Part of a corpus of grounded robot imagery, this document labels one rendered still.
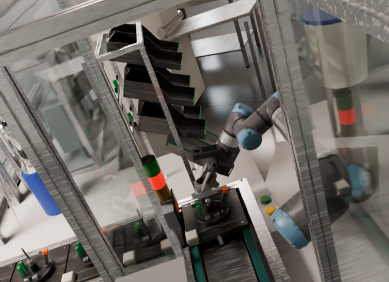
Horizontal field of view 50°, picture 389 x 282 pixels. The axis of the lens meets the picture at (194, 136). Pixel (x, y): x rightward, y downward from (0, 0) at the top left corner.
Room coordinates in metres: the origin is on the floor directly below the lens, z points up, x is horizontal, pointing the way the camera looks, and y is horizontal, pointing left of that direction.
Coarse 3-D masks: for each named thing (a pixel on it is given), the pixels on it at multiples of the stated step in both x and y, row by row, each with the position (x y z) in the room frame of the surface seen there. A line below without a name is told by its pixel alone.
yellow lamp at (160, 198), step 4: (164, 188) 1.10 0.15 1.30; (156, 192) 1.10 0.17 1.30; (160, 192) 1.10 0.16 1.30; (164, 192) 1.10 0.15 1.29; (168, 192) 1.11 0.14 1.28; (156, 196) 1.10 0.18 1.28; (160, 196) 1.10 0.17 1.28; (164, 196) 1.10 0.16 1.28; (168, 196) 1.10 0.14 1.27; (160, 200) 1.10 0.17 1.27; (164, 200) 1.10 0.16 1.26
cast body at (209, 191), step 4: (196, 180) 1.31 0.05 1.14; (200, 180) 1.30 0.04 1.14; (196, 184) 1.30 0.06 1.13; (200, 184) 1.29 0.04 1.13; (196, 188) 1.29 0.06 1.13; (200, 188) 1.29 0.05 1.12; (208, 188) 1.29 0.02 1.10; (196, 192) 1.29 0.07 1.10; (200, 192) 1.29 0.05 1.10; (204, 192) 1.29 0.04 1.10; (208, 192) 1.29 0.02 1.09; (212, 192) 1.29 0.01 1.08; (192, 196) 1.30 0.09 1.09; (196, 196) 1.30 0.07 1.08; (200, 196) 1.29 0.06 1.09; (204, 196) 1.29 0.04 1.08
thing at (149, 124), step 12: (144, 108) 1.68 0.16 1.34; (156, 108) 1.67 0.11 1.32; (168, 108) 1.66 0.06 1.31; (144, 120) 1.55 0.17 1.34; (156, 120) 1.54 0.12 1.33; (180, 120) 1.65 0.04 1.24; (192, 120) 1.64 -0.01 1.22; (204, 120) 1.63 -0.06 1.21; (156, 132) 1.54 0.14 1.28; (168, 132) 1.53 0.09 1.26; (180, 132) 1.52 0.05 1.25; (192, 132) 1.56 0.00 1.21; (204, 132) 1.56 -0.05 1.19
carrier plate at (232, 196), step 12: (228, 192) 1.40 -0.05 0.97; (228, 204) 1.33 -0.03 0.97; (240, 204) 1.30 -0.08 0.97; (192, 216) 1.33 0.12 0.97; (228, 216) 1.26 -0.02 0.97; (240, 216) 1.24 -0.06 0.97; (192, 228) 1.27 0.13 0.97; (204, 228) 1.24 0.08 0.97; (216, 228) 1.22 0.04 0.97; (228, 228) 1.20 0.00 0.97; (240, 228) 1.18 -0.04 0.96; (204, 240) 1.19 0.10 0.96
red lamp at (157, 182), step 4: (160, 172) 1.11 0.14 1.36; (156, 176) 1.10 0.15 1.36; (160, 176) 1.10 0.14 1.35; (152, 180) 1.10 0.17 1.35; (156, 180) 1.10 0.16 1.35; (160, 180) 1.10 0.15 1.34; (164, 180) 1.12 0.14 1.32; (152, 184) 1.10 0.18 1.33; (156, 184) 1.10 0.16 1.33; (160, 184) 1.10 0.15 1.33; (164, 184) 1.11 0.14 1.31; (152, 188) 1.11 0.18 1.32; (156, 188) 1.10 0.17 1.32; (160, 188) 1.10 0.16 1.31
